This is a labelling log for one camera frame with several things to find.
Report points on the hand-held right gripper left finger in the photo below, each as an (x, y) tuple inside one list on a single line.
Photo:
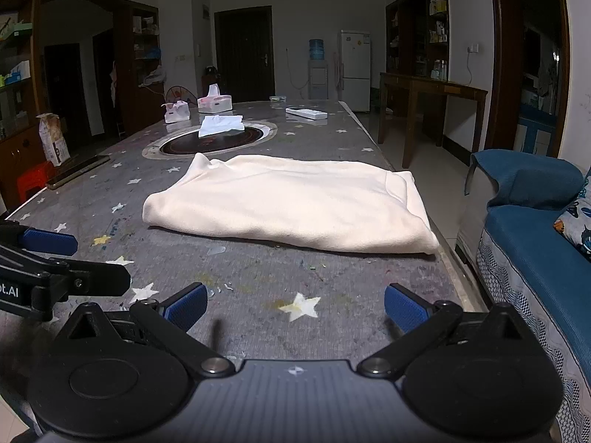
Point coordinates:
[(188, 308)]

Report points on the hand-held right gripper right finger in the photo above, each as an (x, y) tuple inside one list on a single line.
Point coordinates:
[(406, 308)]

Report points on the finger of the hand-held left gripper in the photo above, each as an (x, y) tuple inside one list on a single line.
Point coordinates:
[(51, 242), (99, 279)]

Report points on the cream sweater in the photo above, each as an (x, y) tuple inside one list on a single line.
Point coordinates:
[(286, 203)]

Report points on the red plastic stool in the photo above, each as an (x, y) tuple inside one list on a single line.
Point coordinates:
[(34, 182)]

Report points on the grey star-print tablecloth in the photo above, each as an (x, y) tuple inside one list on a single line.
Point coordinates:
[(258, 286)]

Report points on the paper sack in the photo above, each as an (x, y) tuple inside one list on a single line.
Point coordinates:
[(54, 140)]

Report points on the blue sofa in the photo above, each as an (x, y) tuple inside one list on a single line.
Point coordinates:
[(521, 240)]

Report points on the wooden shelf with boxes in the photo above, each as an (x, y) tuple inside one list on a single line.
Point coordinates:
[(18, 101)]

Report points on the round black built-in cooktop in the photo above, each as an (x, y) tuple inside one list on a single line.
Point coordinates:
[(184, 145)]

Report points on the dark wooden shelf unit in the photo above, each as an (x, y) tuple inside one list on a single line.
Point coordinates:
[(138, 101)]

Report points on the pink white wipes pack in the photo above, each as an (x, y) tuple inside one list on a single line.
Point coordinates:
[(176, 113)]

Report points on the white tissue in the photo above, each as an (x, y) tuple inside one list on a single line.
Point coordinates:
[(220, 127)]

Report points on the grey printed cushion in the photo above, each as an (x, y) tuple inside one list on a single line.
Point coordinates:
[(577, 226)]

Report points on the electric fan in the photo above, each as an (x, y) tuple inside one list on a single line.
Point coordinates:
[(178, 94)]

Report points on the pink white tissue box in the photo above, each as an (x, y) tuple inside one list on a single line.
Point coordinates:
[(214, 102)]

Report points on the white remote control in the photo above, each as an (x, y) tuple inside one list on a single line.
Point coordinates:
[(305, 113)]

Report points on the dark wooden side table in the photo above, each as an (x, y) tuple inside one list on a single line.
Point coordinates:
[(434, 90)]

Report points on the white refrigerator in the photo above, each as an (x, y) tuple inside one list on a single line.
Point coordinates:
[(354, 69)]

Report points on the water dispenser with blue bottle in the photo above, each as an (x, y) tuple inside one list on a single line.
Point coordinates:
[(316, 69)]

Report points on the dark wooden door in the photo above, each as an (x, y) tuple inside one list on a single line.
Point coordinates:
[(242, 55)]

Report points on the dark wooden display cabinet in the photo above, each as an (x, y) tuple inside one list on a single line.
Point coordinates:
[(415, 23)]

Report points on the dark wooden door frame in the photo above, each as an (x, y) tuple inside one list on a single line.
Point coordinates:
[(503, 55)]

